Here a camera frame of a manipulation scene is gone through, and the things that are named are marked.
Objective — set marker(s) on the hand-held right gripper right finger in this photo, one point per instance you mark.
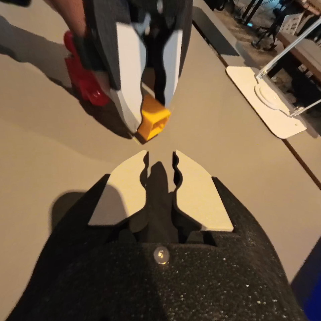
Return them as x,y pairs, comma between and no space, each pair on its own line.
200,195

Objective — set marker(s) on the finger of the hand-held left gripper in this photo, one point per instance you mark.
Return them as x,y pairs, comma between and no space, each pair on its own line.
129,65
173,62

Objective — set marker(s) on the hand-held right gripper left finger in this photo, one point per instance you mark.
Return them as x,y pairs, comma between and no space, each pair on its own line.
122,193

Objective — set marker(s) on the red mega block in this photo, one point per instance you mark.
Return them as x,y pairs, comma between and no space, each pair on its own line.
69,41
82,80

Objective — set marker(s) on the yellow mega block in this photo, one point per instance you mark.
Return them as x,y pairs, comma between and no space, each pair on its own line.
153,117

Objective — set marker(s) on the person's left hand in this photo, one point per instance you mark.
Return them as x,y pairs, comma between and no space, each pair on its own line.
70,15

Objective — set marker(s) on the dark grey flat panel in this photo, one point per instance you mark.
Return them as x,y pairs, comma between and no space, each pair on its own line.
213,32

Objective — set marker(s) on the black chair base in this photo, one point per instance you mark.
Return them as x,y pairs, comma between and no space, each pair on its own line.
269,32

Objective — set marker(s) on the white box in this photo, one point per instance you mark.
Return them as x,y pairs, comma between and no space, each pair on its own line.
292,23

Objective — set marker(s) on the brown wooden table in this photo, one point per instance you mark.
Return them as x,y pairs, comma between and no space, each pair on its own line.
308,52

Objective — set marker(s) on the white flat base plate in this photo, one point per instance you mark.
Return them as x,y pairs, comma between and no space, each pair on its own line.
250,85

